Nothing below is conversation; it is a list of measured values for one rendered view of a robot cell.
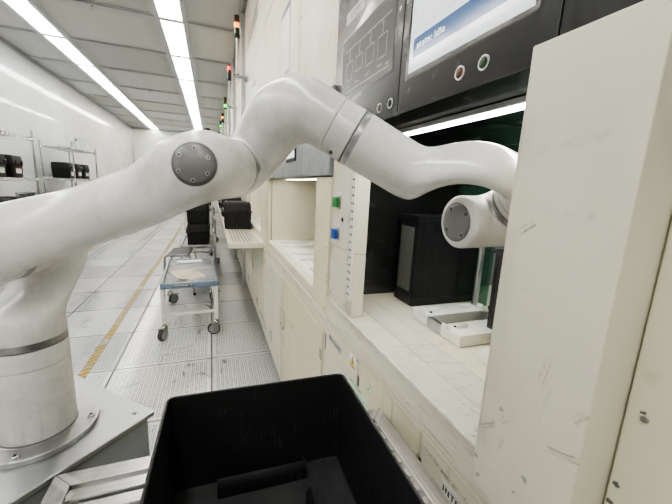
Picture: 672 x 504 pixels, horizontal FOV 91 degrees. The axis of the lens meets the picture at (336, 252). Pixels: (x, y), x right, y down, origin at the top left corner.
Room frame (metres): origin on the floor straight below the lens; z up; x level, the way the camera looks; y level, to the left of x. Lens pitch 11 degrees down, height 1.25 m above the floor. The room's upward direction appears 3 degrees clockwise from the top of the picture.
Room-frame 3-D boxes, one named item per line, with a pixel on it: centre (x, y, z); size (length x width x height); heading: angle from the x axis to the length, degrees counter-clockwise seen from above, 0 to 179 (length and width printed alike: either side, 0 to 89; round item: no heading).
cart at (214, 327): (2.91, 1.29, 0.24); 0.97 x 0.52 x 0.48; 23
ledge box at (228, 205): (3.32, 1.01, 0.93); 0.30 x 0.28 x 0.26; 18
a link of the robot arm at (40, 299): (0.59, 0.56, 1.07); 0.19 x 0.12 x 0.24; 0
